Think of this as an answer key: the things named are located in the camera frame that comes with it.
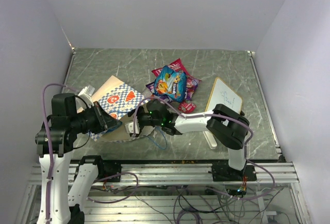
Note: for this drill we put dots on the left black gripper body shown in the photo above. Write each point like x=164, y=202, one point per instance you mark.
x=87, y=119

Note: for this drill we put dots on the small whiteboard yellow frame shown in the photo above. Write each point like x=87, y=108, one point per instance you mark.
x=224, y=100

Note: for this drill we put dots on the white whiteboard eraser marker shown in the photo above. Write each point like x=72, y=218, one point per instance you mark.
x=210, y=140

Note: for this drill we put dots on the checkered paper bag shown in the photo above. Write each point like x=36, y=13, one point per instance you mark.
x=117, y=99

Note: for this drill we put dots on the purple snack packet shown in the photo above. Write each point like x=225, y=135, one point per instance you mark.
x=150, y=87

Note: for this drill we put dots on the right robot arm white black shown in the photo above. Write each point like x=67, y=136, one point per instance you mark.
x=227, y=126

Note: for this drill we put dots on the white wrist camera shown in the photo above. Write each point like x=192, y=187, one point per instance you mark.
x=132, y=128
x=86, y=94

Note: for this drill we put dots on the blue snack bag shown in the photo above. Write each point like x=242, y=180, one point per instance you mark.
x=171, y=83

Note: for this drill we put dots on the pink snack bag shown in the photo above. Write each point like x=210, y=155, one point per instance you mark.
x=176, y=65

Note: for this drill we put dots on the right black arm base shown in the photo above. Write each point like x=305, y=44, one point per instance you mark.
x=222, y=172

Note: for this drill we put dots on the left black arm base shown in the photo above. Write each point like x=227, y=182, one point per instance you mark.
x=105, y=168

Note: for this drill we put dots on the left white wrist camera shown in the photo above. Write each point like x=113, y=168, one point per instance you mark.
x=86, y=94

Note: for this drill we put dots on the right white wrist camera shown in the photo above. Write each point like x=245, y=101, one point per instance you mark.
x=132, y=128

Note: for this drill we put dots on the small colourful candy packet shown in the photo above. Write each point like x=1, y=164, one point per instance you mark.
x=191, y=86

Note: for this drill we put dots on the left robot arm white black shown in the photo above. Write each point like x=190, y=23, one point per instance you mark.
x=61, y=203

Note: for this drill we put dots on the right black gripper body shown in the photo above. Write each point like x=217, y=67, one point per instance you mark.
x=146, y=120

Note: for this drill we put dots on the small red snack packet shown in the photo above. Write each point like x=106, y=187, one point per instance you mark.
x=186, y=107

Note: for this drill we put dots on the aluminium frame rail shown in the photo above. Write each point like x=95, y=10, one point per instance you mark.
x=199, y=174

